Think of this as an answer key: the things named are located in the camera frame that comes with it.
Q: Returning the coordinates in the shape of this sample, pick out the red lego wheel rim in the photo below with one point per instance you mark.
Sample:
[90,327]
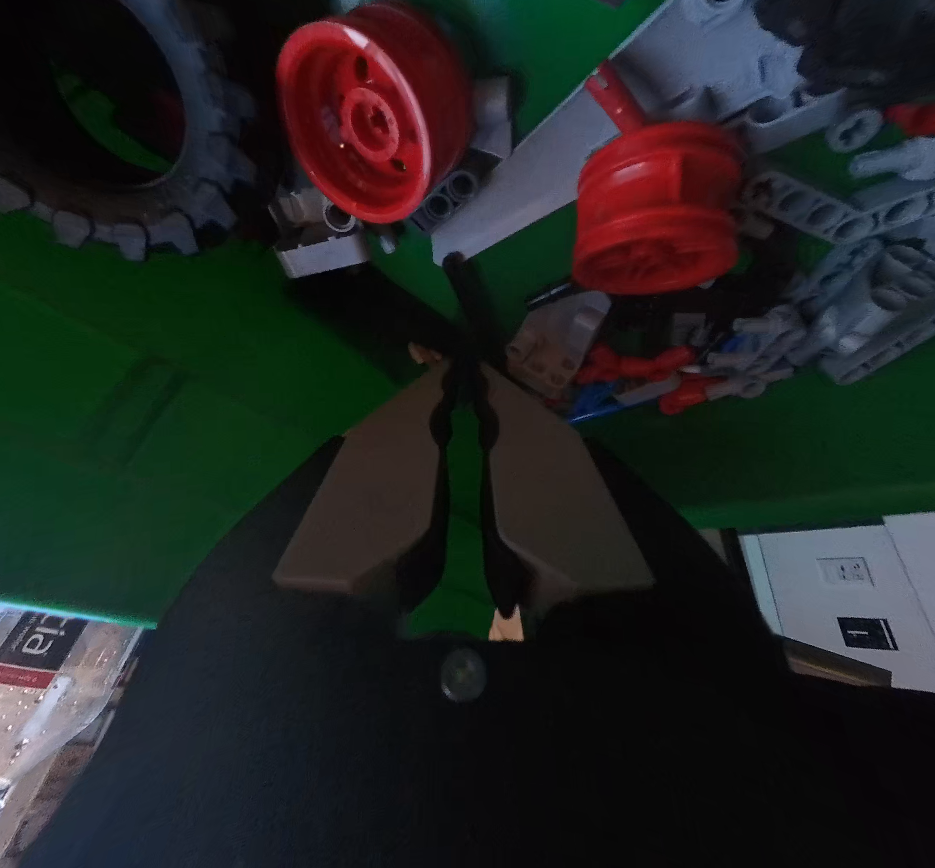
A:
[657,211]
[372,108]

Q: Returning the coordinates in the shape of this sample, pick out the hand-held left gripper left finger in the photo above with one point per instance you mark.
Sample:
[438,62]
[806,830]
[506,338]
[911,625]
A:
[365,503]

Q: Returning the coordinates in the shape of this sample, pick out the small grey lego assembly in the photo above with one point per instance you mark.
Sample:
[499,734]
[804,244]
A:
[321,247]

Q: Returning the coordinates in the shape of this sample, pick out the red and blue lego pins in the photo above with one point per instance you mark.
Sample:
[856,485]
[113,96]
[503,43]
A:
[635,368]

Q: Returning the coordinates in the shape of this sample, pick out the green plastic bin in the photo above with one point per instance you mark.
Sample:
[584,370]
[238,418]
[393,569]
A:
[182,386]

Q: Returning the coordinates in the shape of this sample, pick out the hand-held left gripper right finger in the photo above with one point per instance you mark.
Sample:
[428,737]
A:
[562,510]

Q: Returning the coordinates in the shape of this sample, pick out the black lego axle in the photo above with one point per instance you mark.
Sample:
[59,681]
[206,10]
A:
[471,306]

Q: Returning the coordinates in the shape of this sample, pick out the clear plastic bag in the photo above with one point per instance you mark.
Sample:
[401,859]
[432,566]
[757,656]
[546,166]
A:
[51,693]

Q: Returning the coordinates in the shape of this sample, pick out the grey lego connector block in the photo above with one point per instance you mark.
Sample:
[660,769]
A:
[559,342]

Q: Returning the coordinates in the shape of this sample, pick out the long grey lego panel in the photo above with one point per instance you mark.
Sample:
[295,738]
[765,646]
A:
[555,174]

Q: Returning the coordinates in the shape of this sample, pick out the white instruction booklet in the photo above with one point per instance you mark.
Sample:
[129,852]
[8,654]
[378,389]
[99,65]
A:
[825,590]

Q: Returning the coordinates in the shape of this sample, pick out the grey lego beam assembly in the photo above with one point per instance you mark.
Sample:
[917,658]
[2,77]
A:
[854,298]

